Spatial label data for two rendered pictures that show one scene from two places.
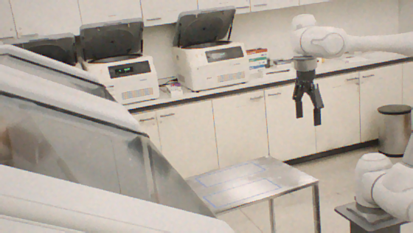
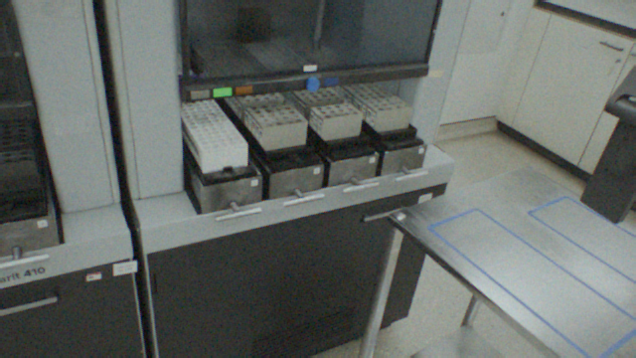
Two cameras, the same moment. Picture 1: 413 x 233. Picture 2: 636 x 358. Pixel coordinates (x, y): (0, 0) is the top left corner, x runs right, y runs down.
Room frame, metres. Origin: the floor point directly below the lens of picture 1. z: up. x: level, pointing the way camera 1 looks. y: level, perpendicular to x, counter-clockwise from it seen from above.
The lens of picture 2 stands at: (1.48, -0.66, 1.37)
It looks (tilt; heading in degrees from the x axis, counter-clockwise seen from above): 33 degrees down; 76
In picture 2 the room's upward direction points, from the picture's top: 7 degrees clockwise
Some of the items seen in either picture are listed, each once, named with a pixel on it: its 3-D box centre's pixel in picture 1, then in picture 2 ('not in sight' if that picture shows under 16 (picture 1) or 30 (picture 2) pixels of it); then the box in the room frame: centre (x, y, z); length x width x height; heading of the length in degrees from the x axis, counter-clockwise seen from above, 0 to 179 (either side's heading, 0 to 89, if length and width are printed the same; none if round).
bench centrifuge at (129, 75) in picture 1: (116, 60); not in sight; (4.08, 0.71, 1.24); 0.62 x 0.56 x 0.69; 18
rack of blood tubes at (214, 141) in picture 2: not in sight; (205, 129); (1.46, 0.36, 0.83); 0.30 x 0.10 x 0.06; 107
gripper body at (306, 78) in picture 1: (306, 80); not in sight; (1.81, -0.42, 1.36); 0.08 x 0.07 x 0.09; 18
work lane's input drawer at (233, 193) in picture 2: not in sight; (191, 125); (1.42, 0.49, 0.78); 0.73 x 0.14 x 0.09; 108
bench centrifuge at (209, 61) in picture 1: (207, 46); not in sight; (4.33, -0.11, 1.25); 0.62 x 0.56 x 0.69; 17
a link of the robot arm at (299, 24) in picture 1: (305, 35); not in sight; (1.80, -0.42, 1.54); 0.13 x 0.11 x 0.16; 11
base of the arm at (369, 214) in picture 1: (371, 204); not in sight; (1.92, -0.71, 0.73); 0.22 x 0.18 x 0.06; 18
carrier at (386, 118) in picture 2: not in sight; (391, 118); (1.92, 0.40, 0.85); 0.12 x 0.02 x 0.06; 17
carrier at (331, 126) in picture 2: not in sight; (340, 125); (1.78, 0.36, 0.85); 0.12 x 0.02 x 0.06; 17
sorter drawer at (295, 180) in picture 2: not in sight; (245, 118); (1.56, 0.53, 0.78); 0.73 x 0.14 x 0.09; 108
